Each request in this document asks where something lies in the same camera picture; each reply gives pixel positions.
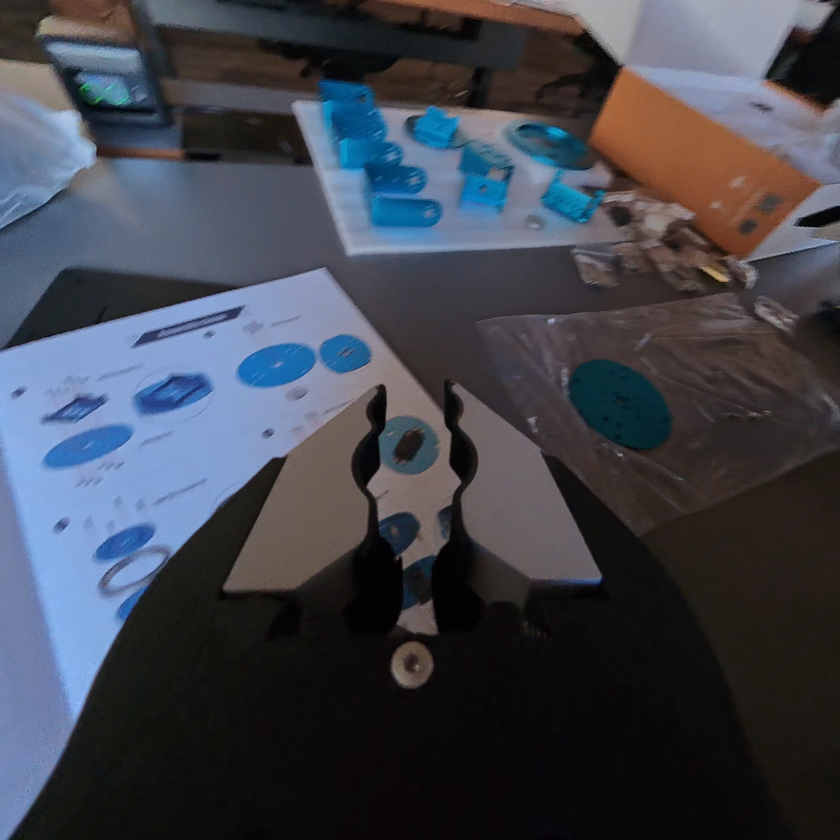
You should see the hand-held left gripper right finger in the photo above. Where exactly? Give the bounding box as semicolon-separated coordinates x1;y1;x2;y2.
443;381;605;608

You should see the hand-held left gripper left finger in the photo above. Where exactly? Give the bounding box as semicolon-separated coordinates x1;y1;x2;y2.
223;384;388;593

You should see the teal round metal plate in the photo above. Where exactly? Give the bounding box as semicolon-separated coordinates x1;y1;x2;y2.
567;357;674;452

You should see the white printed instruction sheet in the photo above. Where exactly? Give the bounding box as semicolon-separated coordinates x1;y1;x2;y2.
0;268;460;840

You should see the large clear plastic bag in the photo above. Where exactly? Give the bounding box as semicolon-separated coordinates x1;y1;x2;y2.
476;292;840;536

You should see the white foam sheet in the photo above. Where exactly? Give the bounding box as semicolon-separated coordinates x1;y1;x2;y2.
292;98;614;257

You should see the pile of clear hardware packets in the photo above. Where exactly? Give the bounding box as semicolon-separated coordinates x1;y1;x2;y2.
571;190;802;329

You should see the black flat board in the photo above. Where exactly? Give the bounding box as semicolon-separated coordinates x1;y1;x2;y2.
3;266;237;349

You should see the cluster of blue brackets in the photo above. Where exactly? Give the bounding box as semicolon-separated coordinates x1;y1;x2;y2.
319;79;606;229

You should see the orange cardboard box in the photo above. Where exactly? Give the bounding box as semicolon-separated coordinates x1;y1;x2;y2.
587;66;840;263

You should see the white plastic bag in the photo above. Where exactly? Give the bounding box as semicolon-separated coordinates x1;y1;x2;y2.
0;92;98;231

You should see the black device green display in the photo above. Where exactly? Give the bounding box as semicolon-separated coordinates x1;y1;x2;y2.
38;20;176;130

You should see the wooden edged background table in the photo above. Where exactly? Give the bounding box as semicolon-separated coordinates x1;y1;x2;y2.
131;0;585;73

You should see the blue round metal ring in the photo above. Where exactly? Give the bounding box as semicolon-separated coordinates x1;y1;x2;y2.
504;121;592;173

